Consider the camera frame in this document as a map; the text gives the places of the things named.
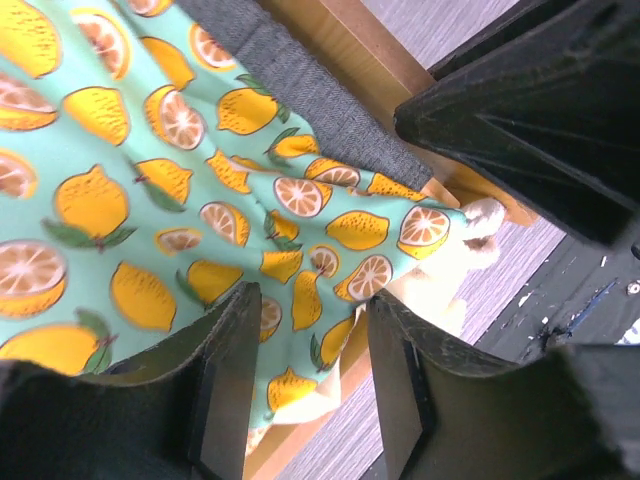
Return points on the wooden pet bed frame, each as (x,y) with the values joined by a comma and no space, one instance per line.
(346,40)

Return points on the lemon print pet mattress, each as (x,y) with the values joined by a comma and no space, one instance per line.
(145,173)

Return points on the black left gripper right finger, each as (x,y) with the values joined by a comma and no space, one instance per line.
(450,411)

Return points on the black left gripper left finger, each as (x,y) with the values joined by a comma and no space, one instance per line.
(179,410)

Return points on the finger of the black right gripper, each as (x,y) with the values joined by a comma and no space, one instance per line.
(544,103)

